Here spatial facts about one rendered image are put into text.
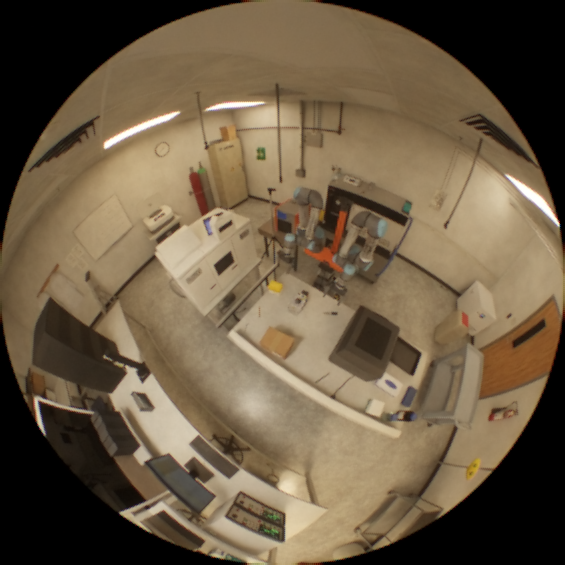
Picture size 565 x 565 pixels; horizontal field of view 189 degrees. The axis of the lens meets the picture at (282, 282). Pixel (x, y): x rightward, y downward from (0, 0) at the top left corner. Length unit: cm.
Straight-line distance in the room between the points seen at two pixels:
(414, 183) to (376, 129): 113
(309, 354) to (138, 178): 421
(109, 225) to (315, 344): 417
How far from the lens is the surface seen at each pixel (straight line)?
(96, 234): 422
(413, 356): 188
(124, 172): 412
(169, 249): 153
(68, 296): 467
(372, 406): 150
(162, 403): 184
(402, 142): 338
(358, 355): 124
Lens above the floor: 232
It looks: 54 degrees down
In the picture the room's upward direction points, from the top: 3 degrees counter-clockwise
